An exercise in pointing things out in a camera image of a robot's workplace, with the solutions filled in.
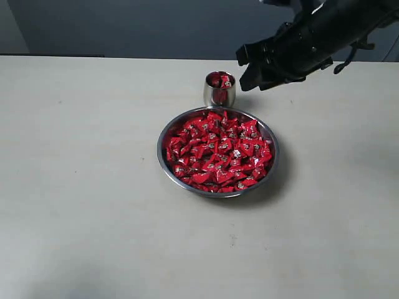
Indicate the round steel bowl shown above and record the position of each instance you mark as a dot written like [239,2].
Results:
[187,145]

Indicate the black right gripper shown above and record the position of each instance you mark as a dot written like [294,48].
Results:
[307,44]

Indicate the shiny steel cup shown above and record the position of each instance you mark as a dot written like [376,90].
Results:
[219,97]

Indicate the red candy front right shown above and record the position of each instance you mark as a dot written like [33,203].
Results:
[245,183]

